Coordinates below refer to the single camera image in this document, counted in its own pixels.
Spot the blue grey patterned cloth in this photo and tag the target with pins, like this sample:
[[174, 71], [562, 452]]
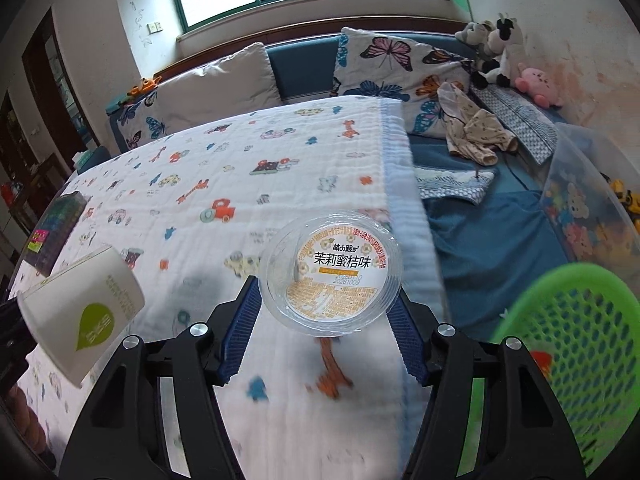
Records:
[[450, 185]]

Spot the beige baby clothes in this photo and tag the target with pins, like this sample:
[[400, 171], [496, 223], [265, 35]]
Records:
[[480, 130]]

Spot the white butterfly print pillow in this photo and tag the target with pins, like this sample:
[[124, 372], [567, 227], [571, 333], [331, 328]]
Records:
[[215, 95]]

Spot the colourful cartoon toy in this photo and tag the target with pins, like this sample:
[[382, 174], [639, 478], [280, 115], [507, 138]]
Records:
[[575, 220]]

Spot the grey plush toy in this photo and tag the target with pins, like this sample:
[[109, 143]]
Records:
[[475, 40]]

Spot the black white cow plush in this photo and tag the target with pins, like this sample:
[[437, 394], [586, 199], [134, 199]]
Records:
[[505, 45]]

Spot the white paper cup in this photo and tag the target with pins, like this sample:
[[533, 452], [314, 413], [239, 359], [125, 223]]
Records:
[[85, 310]]

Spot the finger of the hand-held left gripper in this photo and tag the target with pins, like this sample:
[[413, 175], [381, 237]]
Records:
[[11, 340]]

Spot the person's left hand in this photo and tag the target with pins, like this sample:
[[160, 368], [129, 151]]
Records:
[[17, 412]]

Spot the grey patterned cushion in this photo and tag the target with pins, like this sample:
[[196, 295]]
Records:
[[525, 125]]

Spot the orange toy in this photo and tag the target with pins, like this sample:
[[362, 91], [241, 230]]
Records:
[[145, 86]]

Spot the green plastic basket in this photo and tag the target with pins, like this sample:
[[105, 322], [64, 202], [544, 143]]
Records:
[[585, 340]]

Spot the clear plastic storage box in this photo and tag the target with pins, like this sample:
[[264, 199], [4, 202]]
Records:
[[580, 180]]

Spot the blue sofa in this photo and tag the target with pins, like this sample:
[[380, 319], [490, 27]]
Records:
[[300, 67]]

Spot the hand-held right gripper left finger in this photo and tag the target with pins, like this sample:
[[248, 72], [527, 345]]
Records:
[[240, 330]]

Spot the yellow toy vehicles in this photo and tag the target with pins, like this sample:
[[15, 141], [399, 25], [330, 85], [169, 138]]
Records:
[[625, 200]]

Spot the dark wooden cabinet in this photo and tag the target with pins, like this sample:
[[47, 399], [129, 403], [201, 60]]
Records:
[[35, 110]]

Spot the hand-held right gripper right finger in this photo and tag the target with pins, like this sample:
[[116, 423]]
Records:
[[407, 341]]

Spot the dark transparent box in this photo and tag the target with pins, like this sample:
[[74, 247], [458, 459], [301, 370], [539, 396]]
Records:
[[55, 232]]

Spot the pink plush toy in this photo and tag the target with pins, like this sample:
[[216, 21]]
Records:
[[540, 85]]

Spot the printed blanket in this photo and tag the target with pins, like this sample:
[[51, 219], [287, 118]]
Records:
[[225, 170]]

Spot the red striped snack bag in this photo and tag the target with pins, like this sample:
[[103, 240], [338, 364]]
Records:
[[542, 364]]

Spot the clear round container yellow label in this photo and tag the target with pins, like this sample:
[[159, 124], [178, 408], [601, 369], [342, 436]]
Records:
[[335, 275]]

